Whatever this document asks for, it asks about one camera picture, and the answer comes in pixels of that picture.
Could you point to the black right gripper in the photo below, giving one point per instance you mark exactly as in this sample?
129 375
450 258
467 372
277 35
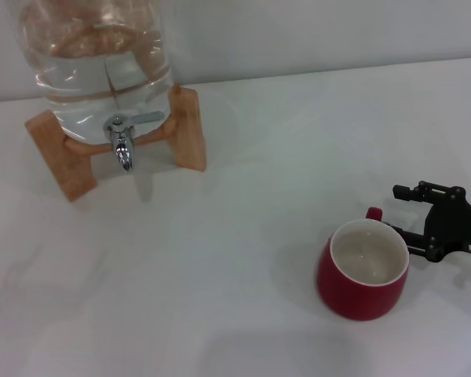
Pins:
455 228

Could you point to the red cup with white inside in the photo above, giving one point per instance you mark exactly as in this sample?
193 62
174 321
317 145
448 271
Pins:
345 294

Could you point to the wooden dispenser stand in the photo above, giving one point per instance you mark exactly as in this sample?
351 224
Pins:
63 165

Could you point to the clear glass water dispenser jar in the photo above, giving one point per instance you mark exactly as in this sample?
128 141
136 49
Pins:
86 74

